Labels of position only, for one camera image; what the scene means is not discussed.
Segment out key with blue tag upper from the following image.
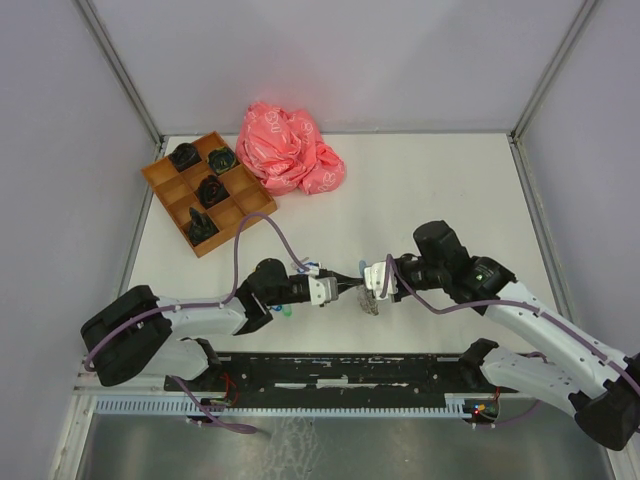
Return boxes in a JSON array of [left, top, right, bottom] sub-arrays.
[[290, 257, 321, 274]]

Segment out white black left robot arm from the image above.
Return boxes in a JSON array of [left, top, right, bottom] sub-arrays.
[[80, 258, 363, 390]]

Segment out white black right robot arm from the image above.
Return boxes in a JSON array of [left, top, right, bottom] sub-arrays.
[[386, 220, 639, 451]]

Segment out black rolled item lower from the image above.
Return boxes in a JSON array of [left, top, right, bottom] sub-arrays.
[[187, 207, 219, 246]]

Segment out brown wooden compartment tray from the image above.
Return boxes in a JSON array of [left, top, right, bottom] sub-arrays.
[[141, 132, 277, 258]]

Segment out black rolled item centre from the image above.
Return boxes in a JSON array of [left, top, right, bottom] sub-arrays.
[[197, 175, 229, 209]]

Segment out black yellow rolled item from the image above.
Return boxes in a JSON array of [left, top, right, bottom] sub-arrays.
[[207, 146, 238, 176]]

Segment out crumpled pink plastic bag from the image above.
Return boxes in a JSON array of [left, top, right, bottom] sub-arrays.
[[235, 102, 346, 196]]

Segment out black rolled item top left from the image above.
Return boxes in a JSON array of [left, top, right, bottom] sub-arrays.
[[168, 143, 201, 172]]

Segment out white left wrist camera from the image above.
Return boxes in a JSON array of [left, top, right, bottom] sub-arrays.
[[306, 267, 338, 306]]

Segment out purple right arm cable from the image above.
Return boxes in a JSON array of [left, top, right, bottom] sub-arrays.
[[379, 254, 640, 429]]

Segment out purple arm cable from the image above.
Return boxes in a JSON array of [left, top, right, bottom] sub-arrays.
[[379, 254, 640, 429], [82, 213, 314, 435]]

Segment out black metal base rail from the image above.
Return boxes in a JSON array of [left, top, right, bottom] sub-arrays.
[[185, 352, 496, 409]]

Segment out white slotted cable duct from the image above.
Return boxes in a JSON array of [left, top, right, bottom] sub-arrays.
[[93, 392, 501, 417]]

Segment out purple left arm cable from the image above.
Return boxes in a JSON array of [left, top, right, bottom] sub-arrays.
[[82, 213, 314, 435]]

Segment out aluminium front frame rail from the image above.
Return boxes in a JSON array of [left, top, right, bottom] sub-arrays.
[[73, 384, 166, 396]]

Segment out aluminium frame post left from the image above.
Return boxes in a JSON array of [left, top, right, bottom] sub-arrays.
[[72, 0, 164, 145]]

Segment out aluminium frame post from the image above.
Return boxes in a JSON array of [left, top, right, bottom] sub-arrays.
[[72, 0, 164, 145], [510, 0, 602, 142]]

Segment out aluminium frame post right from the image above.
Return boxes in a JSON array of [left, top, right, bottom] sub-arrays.
[[510, 0, 602, 142]]

